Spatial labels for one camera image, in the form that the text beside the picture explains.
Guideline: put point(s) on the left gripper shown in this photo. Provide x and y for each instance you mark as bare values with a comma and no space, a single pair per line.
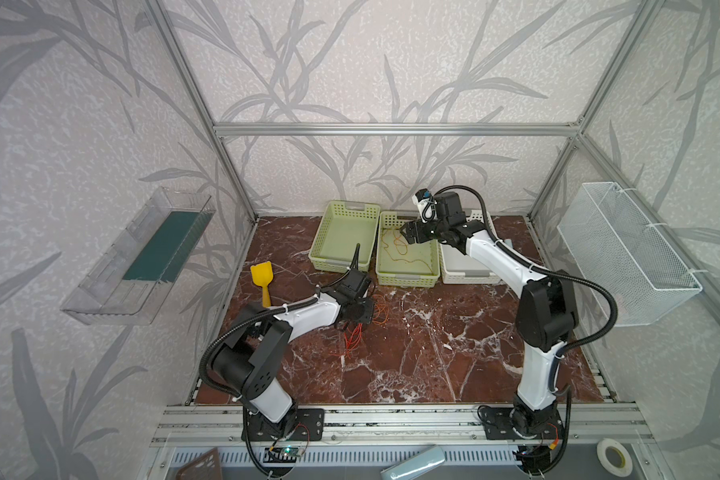
363,306

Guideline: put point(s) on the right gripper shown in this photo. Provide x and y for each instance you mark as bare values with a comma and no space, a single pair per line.
416,230

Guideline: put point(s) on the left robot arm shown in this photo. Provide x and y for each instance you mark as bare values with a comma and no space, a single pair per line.
244,361

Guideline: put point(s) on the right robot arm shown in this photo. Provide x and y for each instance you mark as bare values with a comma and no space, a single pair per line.
547,313

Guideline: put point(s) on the middle green perforated basket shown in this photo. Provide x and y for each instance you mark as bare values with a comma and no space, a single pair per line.
399,264

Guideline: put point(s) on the green perforated basket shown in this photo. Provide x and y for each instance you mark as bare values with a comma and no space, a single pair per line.
399,264
343,226

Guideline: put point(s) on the white perforated basket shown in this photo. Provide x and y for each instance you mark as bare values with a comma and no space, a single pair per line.
457,268

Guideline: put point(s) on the left green perforated basket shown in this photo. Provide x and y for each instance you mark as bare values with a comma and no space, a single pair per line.
343,226

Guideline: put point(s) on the yellow plastic scoop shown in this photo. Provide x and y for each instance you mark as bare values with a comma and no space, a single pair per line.
262,275

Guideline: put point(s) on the light blue flat bar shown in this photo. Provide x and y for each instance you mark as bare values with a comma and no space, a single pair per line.
416,466

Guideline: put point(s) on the brown perforated board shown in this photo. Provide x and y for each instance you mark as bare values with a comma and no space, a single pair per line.
207,466

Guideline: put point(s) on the pink object in mesh basket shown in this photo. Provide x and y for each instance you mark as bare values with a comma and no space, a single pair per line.
622,305

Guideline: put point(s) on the white tape roll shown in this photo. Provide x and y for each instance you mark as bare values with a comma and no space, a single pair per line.
614,458

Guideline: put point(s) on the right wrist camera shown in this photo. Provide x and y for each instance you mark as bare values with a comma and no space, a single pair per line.
425,204

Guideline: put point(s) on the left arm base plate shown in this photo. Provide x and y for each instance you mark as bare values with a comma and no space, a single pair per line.
298,424

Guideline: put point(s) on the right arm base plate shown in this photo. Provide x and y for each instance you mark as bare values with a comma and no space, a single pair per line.
519,423

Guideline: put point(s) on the clear plastic wall shelf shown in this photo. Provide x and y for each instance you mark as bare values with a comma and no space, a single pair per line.
131,281

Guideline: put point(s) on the white wire mesh basket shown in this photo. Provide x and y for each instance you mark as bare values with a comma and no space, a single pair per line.
617,246

